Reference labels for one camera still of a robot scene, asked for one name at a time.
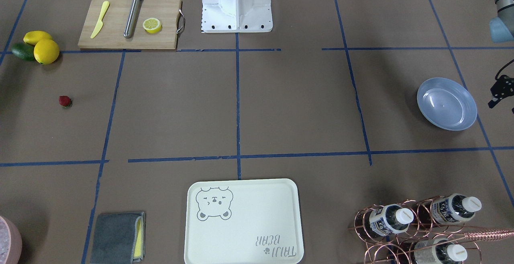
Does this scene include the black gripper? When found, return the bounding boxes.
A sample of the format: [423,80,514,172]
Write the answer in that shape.
[488,59,514,109]

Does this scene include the blue plate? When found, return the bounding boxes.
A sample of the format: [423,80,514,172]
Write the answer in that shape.
[416,77,477,131]

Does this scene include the red strawberry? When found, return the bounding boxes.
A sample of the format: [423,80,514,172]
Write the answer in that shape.
[58,95,72,108]

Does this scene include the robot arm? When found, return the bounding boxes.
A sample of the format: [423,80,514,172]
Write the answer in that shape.
[488,0,514,108]

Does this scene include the tea bottle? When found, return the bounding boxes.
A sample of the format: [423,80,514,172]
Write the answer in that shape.
[429,193,482,225]
[412,238,468,264]
[367,204,415,237]

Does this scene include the tea bottle front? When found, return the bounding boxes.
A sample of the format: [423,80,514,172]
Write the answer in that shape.
[412,238,468,264]

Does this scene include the cream bear tray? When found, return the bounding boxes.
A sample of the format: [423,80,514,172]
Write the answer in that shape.
[184,178,304,264]

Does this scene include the wooden cutting board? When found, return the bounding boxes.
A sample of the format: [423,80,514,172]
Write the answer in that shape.
[78,0,182,50]

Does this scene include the half lemon slice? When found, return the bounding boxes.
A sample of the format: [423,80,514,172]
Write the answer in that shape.
[143,18,162,34]

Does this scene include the steel muddler black cap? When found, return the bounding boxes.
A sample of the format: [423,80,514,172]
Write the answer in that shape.
[123,0,142,39]

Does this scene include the yellow plastic knife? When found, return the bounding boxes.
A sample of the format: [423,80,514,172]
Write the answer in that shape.
[90,1,110,39]

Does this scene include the grey folded cloth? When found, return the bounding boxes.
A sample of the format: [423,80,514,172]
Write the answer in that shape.
[90,211,146,264]

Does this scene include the yellow lemon round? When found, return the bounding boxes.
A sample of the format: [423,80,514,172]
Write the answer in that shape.
[34,39,60,65]

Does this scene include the yellow lemon upper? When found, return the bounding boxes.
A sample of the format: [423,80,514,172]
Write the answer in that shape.
[23,30,53,46]

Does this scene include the green lime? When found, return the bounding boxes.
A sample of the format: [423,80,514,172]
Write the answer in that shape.
[11,43,35,62]

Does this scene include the pink bowl of ice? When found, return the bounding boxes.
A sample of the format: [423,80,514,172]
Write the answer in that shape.
[0,216,22,264]

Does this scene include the copper wire bottle rack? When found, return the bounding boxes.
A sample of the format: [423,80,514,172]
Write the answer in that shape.
[347,196,513,264]

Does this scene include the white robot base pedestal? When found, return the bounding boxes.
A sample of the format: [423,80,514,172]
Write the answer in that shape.
[201,0,273,33]

